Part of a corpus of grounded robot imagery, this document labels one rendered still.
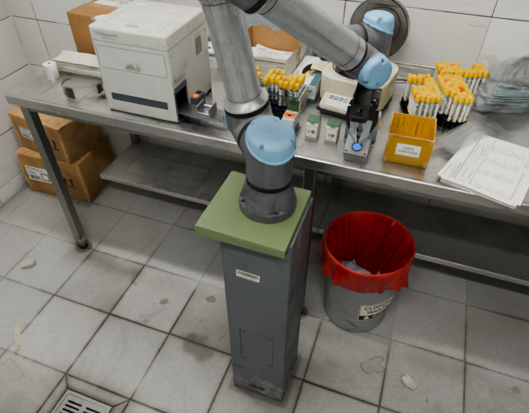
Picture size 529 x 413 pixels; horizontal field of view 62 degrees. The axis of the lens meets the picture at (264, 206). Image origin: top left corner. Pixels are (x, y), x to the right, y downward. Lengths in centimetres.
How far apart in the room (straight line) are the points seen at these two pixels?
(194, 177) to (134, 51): 95
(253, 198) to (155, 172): 133
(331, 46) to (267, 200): 38
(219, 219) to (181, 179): 119
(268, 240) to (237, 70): 40
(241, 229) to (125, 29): 75
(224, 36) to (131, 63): 60
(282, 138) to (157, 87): 64
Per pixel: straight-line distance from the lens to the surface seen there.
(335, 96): 162
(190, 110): 156
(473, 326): 220
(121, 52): 155
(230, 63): 103
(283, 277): 120
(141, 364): 197
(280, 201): 109
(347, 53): 98
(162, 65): 148
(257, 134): 101
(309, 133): 146
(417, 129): 149
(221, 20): 99
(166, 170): 238
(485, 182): 141
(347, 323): 195
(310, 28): 92
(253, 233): 109
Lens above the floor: 169
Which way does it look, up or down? 42 degrees down
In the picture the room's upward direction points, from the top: straight up
